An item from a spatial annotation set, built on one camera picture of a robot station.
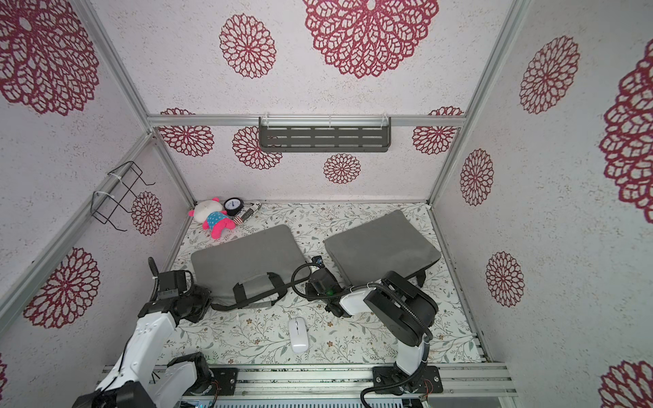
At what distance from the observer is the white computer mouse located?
0.81 m

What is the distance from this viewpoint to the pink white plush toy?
108 cm

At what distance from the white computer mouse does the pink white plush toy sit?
1.68 ft
